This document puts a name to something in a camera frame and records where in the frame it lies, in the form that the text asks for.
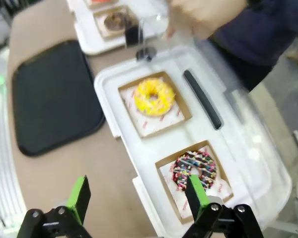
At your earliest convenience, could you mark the chocolate nut donut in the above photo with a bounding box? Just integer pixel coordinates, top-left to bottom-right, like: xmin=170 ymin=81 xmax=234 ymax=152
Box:
xmin=104 ymin=11 xmax=127 ymax=32

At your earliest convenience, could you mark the far white tray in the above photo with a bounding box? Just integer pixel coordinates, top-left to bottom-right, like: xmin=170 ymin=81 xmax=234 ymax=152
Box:
xmin=65 ymin=0 xmax=169 ymax=56

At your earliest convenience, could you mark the person's bare hand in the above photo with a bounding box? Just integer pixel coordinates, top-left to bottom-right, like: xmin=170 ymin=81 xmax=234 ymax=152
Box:
xmin=162 ymin=0 xmax=248 ymax=41

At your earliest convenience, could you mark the black case lid handle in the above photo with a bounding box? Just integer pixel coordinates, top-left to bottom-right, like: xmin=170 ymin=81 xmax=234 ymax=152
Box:
xmin=124 ymin=22 xmax=140 ymax=48
xmin=183 ymin=69 xmax=223 ymax=131

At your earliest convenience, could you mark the person's navy blue torso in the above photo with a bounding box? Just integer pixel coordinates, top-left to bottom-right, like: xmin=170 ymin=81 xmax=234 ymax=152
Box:
xmin=208 ymin=0 xmax=298 ymax=92

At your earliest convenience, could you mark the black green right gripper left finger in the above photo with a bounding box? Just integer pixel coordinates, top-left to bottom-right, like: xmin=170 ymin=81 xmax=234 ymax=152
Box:
xmin=18 ymin=175 xmax=92 ymax=238

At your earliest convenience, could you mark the brown cardboard donut tray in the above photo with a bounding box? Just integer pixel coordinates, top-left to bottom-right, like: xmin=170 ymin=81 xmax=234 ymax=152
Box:
xmin=93 ymin=5 xmax=140 ymax=41
xmin=117 ymin=71 xmax=192 ymax=139
xmin=154 ymin=140 xmax=234 ymax=226
xmin=84 ymin=0 xmax=120 ymax=10

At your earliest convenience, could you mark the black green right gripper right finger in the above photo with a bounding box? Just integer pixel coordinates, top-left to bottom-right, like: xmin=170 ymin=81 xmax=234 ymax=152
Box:
xmin=181 ymin=174 xmax=265 ymax=238

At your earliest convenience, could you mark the yellow sprinkled donut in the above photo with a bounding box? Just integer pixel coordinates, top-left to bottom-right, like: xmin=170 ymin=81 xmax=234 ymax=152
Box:
xmin=134 ymin=77 xmax=176 ymax=118

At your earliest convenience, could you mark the black plastic tray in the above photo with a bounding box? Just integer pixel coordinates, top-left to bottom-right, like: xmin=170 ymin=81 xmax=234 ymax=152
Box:
xmin=11 ymin=39 xmax=106 ymax=157

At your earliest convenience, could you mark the chocolate rainbow sprinkle donut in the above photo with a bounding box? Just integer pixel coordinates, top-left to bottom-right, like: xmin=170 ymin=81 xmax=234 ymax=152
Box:
xmin=172 ymin=150 xmax=218 ymax=194

